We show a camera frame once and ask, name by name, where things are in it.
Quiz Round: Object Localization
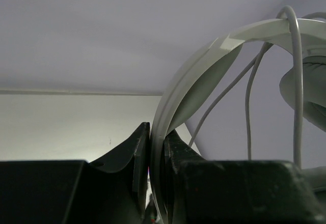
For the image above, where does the grey headphone cable with USB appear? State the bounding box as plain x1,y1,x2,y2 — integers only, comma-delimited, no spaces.
188,5,305,170

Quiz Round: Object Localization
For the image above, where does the white over-ear headphones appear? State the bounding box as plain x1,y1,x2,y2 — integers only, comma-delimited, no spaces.
150,6,325,223

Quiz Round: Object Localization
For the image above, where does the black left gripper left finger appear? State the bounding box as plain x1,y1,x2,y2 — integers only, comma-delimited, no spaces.
90,122,150,219

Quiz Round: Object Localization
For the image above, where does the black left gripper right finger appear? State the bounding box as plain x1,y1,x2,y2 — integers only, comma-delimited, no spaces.
164,130,209,223

